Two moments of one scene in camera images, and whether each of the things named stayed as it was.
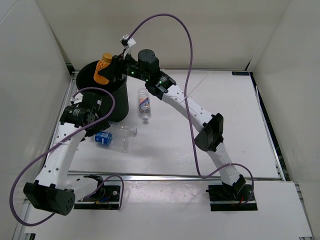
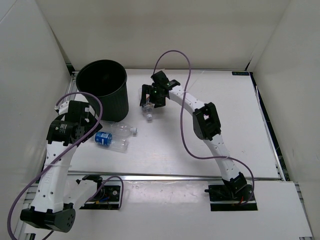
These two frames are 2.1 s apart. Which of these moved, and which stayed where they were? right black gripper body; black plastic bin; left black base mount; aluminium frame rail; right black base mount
Moved: right black gripper body
Stayed: black plastic bin; left black base mount; right black base mount; aluminium frame rail
